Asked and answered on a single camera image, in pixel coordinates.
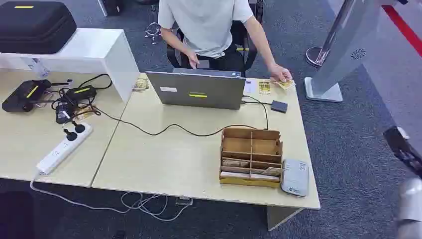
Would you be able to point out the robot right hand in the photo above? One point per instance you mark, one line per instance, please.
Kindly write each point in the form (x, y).
(404, 151)

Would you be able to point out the yellow cards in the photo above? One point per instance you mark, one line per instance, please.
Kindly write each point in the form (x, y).
(286, 84)

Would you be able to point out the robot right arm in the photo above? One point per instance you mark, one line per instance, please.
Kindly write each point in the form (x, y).
(410, 207)

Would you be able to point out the pale grey card reader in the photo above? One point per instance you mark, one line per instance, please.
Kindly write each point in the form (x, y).
(295, 178)

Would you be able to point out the silver kiosk stand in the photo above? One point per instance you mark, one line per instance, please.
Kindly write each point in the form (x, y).
(346, 49)

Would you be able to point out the red barrier belt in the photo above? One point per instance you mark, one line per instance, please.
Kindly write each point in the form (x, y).
(404, 28)

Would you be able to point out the small black hub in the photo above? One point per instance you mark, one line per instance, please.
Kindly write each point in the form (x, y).
(279, 106)

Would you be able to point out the brown card sticking out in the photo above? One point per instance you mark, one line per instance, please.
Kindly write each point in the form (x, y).
(272, 171)

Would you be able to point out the person's left hand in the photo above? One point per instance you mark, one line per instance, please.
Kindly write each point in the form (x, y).
(280, 72)

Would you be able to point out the person's hand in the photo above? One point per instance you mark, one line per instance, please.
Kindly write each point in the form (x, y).
(193, 60)
(280, 72)

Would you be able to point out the yellow printed card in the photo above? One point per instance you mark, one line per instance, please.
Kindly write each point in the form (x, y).
(264, 87)

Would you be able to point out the wooden card box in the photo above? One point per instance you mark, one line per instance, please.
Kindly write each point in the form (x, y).
(250, 145)

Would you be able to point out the white card stack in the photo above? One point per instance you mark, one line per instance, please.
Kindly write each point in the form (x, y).
(237, 175)

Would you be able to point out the brown printed card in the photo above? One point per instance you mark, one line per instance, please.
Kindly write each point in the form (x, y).
(234, 163)

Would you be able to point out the black office chair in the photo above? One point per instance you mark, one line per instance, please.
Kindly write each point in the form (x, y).
(246, 39)

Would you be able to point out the grey laptop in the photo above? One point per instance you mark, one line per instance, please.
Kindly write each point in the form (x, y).
(197, 90)

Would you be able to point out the pale wooden desk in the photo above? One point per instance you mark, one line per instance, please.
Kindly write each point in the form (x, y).
(184, 158)
(19, 145)

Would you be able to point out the person's right hand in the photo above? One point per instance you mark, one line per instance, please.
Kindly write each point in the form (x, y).
(193, 60)

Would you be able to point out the person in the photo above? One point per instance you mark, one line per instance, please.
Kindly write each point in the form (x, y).
(206, 26)

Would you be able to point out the chrome chair base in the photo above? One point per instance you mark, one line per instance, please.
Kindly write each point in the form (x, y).
(153, 31)

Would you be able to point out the white riser shelf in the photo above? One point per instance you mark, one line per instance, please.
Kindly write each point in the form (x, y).
(95, 49)

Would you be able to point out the black box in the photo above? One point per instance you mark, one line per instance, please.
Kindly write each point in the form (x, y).
(112, 6)

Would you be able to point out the black round plug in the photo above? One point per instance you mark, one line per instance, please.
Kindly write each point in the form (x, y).
(79, 127)
(70, 135)

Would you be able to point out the black adapter with yellow label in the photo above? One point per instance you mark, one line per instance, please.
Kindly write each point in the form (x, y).
(80, 93)

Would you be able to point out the white power strip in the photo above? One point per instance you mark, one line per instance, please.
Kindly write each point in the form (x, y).
(64, 148)

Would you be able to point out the black adapter with white label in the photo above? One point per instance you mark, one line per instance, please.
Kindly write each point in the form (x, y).
(64, 112)

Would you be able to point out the clear plastic bag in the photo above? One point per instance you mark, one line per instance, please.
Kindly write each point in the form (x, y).
(37, 67)

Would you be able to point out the black router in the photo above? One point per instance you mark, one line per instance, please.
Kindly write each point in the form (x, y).
(24, 95)

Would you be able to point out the black hard carrying case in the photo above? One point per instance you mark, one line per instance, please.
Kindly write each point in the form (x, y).
(36, 28)

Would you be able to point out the chrome stanchion post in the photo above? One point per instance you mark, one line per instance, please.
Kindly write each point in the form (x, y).
(315, 56)

